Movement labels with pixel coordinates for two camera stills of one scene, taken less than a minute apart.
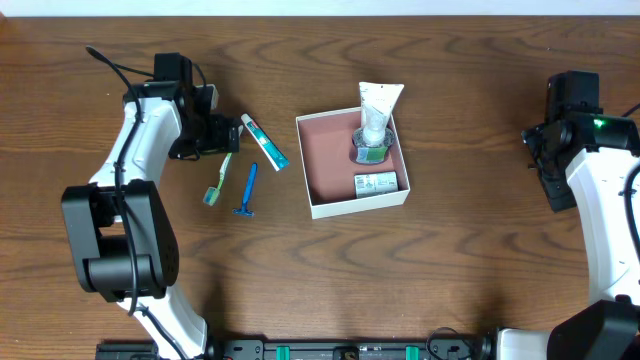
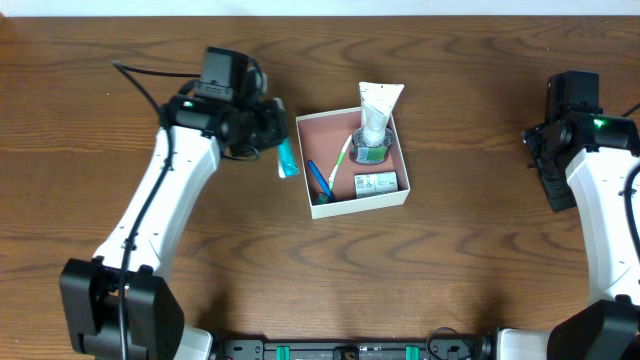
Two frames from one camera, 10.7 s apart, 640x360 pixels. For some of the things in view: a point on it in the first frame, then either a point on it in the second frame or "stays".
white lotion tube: (377, 101) stays
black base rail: (476, 347) stays
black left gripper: (220, 133) -> (273, 124)
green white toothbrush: (211, 194) -> (334, 171)
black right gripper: (556, 187) stays
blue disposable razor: (243, 211) -> (321, 179)
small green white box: (368, 184) stays
